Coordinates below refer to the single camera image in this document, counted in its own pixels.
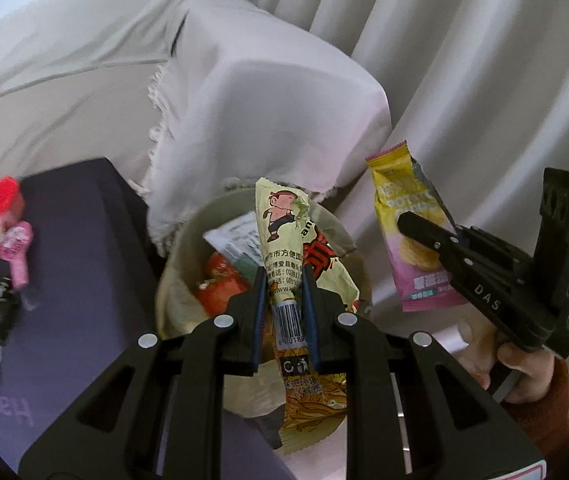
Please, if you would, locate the yellow pink chips wrapper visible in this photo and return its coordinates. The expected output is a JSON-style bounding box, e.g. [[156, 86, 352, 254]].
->
[[367, 142, 466, 312]]

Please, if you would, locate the beige covered sofa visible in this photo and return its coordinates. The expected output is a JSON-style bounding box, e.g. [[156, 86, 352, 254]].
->
[[0, 0, 185, 182]]

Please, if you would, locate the white curtain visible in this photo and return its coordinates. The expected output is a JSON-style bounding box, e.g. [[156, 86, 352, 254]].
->
[[243, 0, 569, 426]]

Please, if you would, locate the cartoon noodle snack bag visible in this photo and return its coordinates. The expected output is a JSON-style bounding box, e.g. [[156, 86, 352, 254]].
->
[[255, 178, 359, 454]]

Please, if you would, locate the pink cup with red rim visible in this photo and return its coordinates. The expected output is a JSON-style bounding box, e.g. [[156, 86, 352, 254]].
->
[[0, 176, 25, 232]]

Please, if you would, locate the red forearm sleeve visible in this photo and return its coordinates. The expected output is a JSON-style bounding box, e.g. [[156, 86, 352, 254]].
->
[[504, 359, 569, 462]]

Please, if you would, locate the round trash bin with bag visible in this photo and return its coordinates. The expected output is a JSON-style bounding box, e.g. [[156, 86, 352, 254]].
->
[[154, 184, 374, 418]]

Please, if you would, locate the pink bear candy wrapper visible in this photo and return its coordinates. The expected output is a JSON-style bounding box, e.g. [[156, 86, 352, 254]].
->
[[0, 221, 34, 290]]

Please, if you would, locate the right hand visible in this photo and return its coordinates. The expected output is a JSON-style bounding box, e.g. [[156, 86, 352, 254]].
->
[[457, 310, 556, 404]]

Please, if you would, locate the green white snack wrapper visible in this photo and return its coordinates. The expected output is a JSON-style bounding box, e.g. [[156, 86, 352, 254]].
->
[[203, 211, 263, 281]]

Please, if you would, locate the red snack wrapper in bin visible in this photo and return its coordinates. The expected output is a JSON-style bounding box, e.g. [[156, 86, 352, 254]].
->
[[194, 252, 252, 318]]

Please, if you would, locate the white fringed throw blanket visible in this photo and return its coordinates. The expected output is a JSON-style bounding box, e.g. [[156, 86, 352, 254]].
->
[[142, 0, 391, 250]]

